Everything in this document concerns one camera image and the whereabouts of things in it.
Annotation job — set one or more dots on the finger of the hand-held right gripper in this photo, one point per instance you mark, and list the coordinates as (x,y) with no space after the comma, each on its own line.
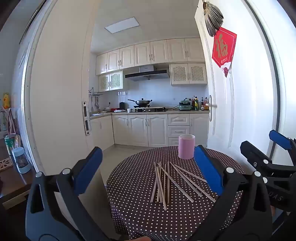
(252,153)
(279,139)

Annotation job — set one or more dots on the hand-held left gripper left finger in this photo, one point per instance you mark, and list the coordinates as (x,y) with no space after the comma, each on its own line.
(89,169)

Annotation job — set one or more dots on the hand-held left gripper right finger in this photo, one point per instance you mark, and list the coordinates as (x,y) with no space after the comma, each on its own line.
(208,169)

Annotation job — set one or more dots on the pink cup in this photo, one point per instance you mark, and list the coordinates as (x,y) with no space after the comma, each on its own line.
(186,148)

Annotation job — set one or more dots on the bunch of wooden chopsticks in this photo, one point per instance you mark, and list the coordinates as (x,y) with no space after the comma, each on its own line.
(160,185)

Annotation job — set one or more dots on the polka dot tablecloth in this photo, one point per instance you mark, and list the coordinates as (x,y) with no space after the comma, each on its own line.
(138,166)

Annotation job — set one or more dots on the kitchen sink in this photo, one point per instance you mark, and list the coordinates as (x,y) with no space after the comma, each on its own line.
(96,114)

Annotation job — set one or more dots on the white lower kitchen cabinets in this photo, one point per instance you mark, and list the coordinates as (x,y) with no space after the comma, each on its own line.
(138,129)

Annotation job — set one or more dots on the red tray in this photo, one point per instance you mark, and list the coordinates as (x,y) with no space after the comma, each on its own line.
(114,109)

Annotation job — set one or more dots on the green oil bottle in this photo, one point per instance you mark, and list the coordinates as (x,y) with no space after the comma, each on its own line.
(196,104)

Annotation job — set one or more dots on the green countertop cooker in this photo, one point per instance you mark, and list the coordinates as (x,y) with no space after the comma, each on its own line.
(184,105)

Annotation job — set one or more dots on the light blue bottle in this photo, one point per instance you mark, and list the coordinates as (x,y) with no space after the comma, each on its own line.
(21,161)

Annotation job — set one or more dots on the black canister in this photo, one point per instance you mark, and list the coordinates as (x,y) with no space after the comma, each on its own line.
(121,105)

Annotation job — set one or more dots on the dark wooden side table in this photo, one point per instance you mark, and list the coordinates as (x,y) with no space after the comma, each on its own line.
(13,185)

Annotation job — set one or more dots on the white door with lock plate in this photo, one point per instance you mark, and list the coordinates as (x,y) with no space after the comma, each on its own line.
(60,92)

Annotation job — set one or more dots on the green and white can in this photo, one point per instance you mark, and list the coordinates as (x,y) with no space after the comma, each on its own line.
(9,144)

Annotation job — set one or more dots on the gas stove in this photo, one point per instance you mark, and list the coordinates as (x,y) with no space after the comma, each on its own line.
(150,109)

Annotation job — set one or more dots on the patterned coaster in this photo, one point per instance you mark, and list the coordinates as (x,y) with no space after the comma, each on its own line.
(5,165)

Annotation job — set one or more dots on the metal wok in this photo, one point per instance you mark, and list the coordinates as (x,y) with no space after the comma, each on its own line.
(142,102)

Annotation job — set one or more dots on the yellow duck toy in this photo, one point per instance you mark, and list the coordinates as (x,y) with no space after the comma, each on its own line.
(6,101)

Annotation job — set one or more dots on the steel range hood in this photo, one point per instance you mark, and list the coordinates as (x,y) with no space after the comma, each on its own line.
(146,74)

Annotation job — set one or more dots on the grey fan-shaped hanging decoration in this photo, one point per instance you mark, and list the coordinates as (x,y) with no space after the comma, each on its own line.
(214,18)

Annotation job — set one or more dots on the ceiling light panel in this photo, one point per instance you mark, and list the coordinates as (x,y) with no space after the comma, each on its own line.
(122,25)

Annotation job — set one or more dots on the wall utensil rack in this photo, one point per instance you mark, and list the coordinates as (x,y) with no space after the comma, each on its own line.
(95,97)

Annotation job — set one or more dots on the red paper wall decoration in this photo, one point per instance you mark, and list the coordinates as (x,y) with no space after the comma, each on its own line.
(223,48)

